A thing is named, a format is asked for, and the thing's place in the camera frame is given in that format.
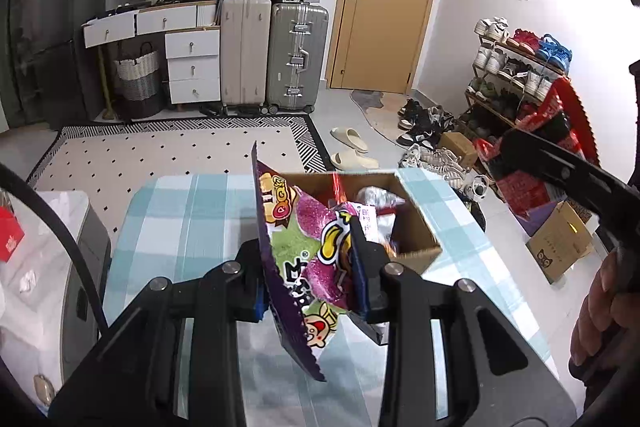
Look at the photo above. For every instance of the silver purple snack packet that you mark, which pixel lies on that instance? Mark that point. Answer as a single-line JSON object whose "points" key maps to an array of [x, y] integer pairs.
{"points": [[375, 196]]}

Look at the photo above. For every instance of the owl print cardboard box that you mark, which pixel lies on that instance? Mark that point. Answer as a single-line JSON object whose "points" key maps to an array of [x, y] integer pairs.
{"points": [[560, 247]]}

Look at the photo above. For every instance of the purple box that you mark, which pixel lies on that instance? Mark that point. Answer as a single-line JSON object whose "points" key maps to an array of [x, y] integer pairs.
{"points": [[540, 219]]}

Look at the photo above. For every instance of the wooden door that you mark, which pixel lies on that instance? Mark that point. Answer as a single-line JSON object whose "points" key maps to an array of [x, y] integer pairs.
{"points": [[390, 32]]}

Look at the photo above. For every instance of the small round tan object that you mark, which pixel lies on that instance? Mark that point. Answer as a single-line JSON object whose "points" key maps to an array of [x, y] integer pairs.
{"points": [[43, 388]]}

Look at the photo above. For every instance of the beige suitcase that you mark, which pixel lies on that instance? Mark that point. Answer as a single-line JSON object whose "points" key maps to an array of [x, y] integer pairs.
{"points": [[245, 52]]}

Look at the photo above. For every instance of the grey refrigerator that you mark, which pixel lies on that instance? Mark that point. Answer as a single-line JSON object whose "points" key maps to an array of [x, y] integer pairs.
{"points": [[60, 32]]}

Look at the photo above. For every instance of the red gift bag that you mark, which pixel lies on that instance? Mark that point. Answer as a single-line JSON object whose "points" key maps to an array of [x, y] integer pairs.
{"points": [[10, 234]]}

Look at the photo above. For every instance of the white drawer desk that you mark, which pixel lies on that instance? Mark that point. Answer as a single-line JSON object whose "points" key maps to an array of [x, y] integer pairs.
{"points": [[192, 67]]}

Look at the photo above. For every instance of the black white patterned rug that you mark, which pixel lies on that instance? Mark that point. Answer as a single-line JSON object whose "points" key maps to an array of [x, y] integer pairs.
{"points": [[175, 147]]}

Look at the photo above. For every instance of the silver suitcase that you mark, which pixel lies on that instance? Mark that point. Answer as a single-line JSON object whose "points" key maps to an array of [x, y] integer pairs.
{"points": [[295, 57]]}

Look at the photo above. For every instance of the beige slipper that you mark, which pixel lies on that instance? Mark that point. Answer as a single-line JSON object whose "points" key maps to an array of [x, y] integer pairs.
{"points": [[355, 161], [350, 139]]}

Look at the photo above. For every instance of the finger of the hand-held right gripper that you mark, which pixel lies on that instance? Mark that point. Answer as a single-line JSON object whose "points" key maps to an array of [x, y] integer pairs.
{"points": [[550, 162]]}

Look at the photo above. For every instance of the person's right hand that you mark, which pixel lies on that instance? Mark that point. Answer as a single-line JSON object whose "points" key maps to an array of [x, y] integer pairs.
{"points": [[600, 307]]}

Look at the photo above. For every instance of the red triangular snack packet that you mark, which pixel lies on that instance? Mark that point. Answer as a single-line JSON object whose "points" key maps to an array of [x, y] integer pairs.
{"points": [[550, 117]]}

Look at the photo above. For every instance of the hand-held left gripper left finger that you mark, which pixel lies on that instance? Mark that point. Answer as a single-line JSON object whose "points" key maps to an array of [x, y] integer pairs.
{"points": [[259, 309]]}

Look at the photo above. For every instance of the red orange snack packet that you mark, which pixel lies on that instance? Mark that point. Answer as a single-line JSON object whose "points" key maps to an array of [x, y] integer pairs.
{"points": [[340, 189]]}

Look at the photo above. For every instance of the woven laundry basket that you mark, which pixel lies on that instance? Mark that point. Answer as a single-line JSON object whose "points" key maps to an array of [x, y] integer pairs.
{"points": [[135, 82]]}

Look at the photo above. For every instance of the purple cartoon snack packet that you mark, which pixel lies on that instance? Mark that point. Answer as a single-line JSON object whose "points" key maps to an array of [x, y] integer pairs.
{"points": [[300, 247]]}

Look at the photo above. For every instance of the red patterned bag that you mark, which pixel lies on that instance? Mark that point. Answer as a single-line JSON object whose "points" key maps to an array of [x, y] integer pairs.
{"points": [[525, 194]]}

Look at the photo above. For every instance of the brown cardboard box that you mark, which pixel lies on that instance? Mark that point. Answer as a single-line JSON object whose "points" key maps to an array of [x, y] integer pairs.
{"points": [[417, 232]]}

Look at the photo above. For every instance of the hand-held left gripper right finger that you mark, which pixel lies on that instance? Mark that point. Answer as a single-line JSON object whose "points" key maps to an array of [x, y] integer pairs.
{"points": [[357, 277]]}

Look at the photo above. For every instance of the small cardboard box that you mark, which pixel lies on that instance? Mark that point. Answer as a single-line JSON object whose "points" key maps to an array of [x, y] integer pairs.
{"points": [[457, 149]]}

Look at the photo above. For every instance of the white tissue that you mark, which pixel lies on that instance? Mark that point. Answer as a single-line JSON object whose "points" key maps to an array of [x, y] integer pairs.
{"points": [[26, 282]]}

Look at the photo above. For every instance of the wooden shoe rack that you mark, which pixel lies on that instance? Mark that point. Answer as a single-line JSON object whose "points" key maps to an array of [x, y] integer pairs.
{"points": [[520, 57]]}

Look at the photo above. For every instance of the pile of sneakers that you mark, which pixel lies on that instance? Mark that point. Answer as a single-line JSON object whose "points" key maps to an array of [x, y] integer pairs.
{"points": [[430, 147]]}

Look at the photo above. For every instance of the irregular grey door mat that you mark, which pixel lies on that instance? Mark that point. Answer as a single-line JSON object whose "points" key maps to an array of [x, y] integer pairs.
{"points": [[380, 112]]}

